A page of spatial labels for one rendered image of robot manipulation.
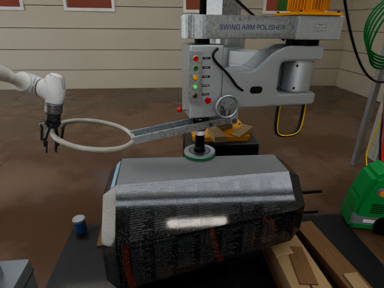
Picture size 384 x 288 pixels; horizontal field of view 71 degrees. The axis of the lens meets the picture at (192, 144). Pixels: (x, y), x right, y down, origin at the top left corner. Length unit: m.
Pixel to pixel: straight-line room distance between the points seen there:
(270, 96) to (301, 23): 0.44
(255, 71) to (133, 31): 6.05
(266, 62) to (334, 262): 1.47
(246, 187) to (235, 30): 0.89
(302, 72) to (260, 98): 0.32
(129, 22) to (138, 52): 0.75
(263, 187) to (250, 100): 0.54
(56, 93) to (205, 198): 0.98
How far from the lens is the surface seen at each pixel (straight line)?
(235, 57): 2.13
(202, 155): 1.79
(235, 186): 1.63
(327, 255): 2.35
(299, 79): 1.90
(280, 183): 1.74
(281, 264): 2.01
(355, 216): 2.77
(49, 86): 1.60
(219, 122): 1.76
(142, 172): 1.68
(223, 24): 1.61
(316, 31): 1.87
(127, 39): 7.59
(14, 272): 1.26
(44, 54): 8.13
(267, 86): 1.78
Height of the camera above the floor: 1.63
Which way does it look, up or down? 24 degrees down
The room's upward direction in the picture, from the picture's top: 1 degrees clockwise
